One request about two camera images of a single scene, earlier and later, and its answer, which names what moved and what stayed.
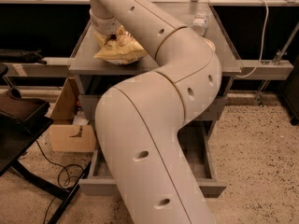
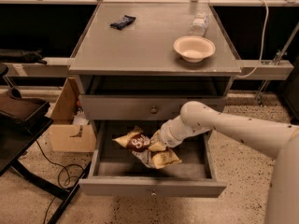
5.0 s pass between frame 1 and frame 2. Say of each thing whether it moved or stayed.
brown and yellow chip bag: moved
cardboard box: stayed
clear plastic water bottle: stayed
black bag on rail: stayed
